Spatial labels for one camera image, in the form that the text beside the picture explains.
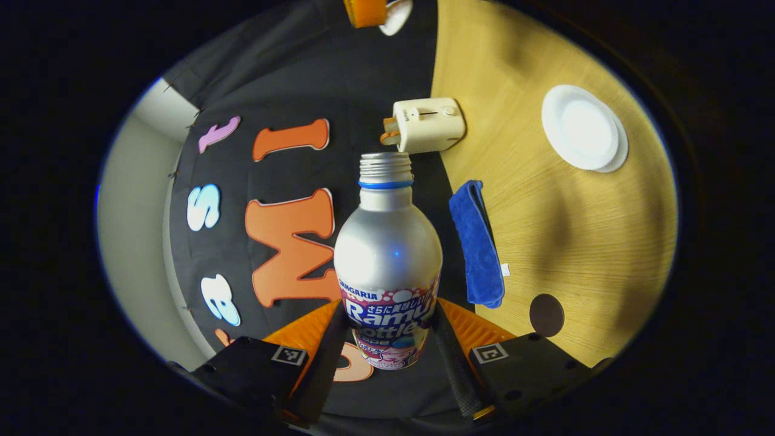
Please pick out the white teacup lid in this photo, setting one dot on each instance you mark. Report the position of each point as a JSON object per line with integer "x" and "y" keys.
{"x": 396, "y": 17}

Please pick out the white toaster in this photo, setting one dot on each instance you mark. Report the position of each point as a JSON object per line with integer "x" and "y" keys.
{"x": 430, "y": 124}

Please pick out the silver water bottle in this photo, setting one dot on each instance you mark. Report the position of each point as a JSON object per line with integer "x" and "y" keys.
{"x": 387, "y": 248}

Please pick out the white teacup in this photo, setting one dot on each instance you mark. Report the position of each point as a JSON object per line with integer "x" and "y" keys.
{"x": 578, "y": 127}

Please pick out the dark round coaster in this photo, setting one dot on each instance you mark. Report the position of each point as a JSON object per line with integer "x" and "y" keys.
{"x": 547, "y": 315}

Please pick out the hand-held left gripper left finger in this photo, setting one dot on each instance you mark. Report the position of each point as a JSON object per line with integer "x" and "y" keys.
{"x": 324, "y": 363}

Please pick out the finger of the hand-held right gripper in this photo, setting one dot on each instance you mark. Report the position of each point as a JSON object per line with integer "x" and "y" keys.
{"x": 365, "y": 12}

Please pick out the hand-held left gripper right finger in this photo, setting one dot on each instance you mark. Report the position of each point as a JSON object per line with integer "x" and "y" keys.
{"x": 455, "y": 364}

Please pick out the blue folded cloth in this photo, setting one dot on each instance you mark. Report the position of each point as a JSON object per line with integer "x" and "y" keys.
{"x": 478, "y": 242}

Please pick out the white saucer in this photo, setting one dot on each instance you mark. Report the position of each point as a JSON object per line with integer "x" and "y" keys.
{"x": 622, "y": 151}

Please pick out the toast slice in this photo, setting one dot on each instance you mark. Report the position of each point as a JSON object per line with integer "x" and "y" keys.
{"x": 389, "y": 138}
{"x": 390, "y": 125}

